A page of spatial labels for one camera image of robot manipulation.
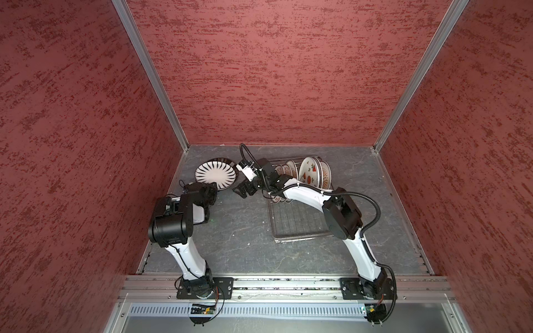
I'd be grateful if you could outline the black white sunburst plate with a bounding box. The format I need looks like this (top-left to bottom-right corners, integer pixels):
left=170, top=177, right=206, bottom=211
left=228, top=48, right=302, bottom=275
left=194, top=160, right=233, bottom=191

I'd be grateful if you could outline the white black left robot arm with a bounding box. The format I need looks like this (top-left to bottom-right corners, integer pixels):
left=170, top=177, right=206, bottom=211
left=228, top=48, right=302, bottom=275
left=148, top=183, right=217, bottom=299

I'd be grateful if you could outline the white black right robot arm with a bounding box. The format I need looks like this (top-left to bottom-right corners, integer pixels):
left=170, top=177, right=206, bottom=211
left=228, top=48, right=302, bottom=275
left=233, top=159, right=394, bottom=298

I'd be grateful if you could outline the orange sunburst white plate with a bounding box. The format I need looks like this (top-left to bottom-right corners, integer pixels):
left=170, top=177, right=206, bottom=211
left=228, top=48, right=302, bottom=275
left=274, top=165, right=286, bottom=176

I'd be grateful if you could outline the red patterned white plate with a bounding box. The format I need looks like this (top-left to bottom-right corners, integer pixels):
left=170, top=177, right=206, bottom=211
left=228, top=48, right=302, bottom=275
left=283, top=160, right=298, bottom=178

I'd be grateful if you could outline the strawberry pattern white plate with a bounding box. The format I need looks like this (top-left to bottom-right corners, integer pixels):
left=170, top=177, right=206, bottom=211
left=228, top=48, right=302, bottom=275
left=298, top=157, right=322, bottom=187

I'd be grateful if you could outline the red rimmed white plate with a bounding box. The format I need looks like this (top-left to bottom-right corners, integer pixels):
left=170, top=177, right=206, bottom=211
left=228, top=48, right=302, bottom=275
left=319, top=159, right=332, bottom=190

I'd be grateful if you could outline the left green circuit board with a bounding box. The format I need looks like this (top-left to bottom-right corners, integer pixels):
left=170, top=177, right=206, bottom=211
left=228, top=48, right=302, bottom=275
left=189, top=303, right=218, bottom=326

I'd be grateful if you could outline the green circuit board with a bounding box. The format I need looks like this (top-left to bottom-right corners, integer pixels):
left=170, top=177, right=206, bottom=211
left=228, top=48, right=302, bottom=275
left=189, top=303, right=218, bottom=326
left=364, top=303, right=389, bottom=326

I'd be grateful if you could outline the right green circuit board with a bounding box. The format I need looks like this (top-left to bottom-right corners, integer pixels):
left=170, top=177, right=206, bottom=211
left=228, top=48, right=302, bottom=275
left=364, top=303, right=389, bottom=326

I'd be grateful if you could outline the chrome wire dish rack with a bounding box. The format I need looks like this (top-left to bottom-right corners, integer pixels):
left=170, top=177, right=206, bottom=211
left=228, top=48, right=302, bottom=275
left=268, top=158, right=333, bottom=243

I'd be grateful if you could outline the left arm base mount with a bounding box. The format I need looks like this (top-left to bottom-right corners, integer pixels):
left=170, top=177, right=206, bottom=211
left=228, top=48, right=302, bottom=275
left=174, top=274, right=235, bottom=301

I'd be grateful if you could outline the aluminium front rail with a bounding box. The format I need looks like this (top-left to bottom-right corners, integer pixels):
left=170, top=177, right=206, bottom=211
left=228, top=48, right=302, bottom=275
left=118, top=274, right=457, bottom=321

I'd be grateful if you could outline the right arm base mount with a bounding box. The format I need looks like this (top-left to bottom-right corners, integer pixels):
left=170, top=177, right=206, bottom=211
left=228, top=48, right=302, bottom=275
left=340, top=274, right=396, bottom=301

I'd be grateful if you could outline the black corrugated right cable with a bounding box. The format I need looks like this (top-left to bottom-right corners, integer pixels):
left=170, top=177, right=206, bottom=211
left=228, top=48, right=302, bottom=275
left=239, top=143, right=398, bottom=323

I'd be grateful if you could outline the aluminium left corner post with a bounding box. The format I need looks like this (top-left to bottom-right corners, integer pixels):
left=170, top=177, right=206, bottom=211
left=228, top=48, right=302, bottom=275
left=112, top=0, right=190, bottom=153

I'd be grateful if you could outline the aluminium corner post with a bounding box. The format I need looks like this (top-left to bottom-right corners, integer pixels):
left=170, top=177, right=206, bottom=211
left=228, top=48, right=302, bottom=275
left=373, top=0, right=469, bottom=154
left=112, top=0, right=190, bottom=153

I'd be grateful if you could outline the aluminium right corner post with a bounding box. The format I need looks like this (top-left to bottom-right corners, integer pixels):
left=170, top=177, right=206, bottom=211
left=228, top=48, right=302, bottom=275
left=373, top=0, right=469, bottom=154

